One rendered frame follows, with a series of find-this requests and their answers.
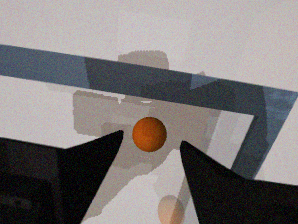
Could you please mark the clear l-shaped low wall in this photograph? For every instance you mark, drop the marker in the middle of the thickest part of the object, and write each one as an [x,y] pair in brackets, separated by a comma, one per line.
[222,138]

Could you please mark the clear blue-grey l-shaped wall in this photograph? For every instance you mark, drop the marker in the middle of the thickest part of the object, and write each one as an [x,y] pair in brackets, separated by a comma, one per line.
[270,107]

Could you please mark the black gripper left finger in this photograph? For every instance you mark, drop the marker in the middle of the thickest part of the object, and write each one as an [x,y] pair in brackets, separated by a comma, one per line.
[75,173]

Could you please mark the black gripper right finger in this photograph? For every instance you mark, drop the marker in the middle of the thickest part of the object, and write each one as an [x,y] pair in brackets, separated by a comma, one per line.
[221,196]

